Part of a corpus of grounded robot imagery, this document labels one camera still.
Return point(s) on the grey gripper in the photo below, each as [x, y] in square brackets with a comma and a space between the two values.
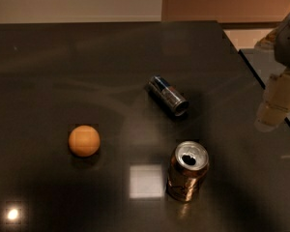
[288, 47]

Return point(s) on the blue silver redbull can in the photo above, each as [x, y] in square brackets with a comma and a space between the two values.
[167, 94]

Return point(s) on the brown open soda can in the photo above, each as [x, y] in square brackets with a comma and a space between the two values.
[187, 170]

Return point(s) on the orange fruit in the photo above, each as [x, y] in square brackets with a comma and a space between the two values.
[84, 141]

